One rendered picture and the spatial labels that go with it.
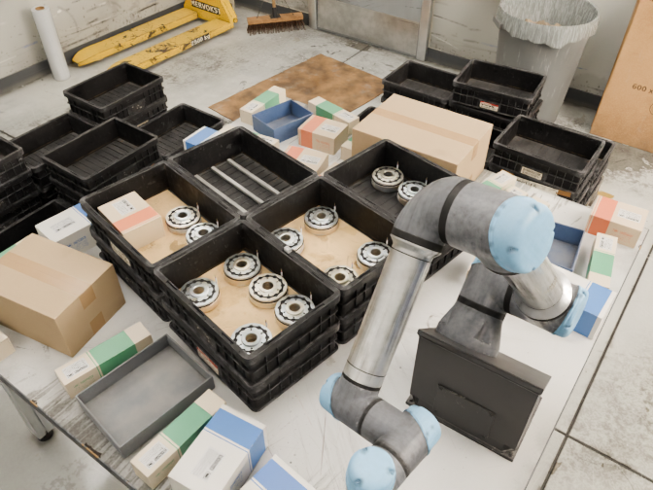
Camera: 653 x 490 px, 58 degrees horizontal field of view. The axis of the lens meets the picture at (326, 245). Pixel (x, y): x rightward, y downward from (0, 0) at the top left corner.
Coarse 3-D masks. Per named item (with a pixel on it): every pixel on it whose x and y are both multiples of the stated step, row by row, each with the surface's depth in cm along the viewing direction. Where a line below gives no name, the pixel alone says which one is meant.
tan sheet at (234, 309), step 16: (208, 272) 165; (224, 288) 161; (240, 288) 161; (288, 288) 161; (224, 304) 157; (240, 304) 157; (224, 320) 153; (240, 320) 153; (256, 320) 153; (272, 320) 153
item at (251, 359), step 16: (240, 224) 166; (208, 240) 160; (272, 240) 160; (176, 256) 156; (288, 256) 156; (160, 272) 151; (176, 288) 147; (336, 288) 147; (192, 304) 143; (320, 304) 143; (208, 320) 140; (304, 320) 140; (224, 336) 136; (288, 336) 138; (240, 352) 133; (256, 352) 133
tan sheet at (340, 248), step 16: (288, 224) 181; (304, 240) 175; (320, 240) 175; (336, 240) 175; (352, 240) 175; (368, 240) 175; (304, 256) 170; (320, 256) 170; (336, 256) 170; (352, 256) 170
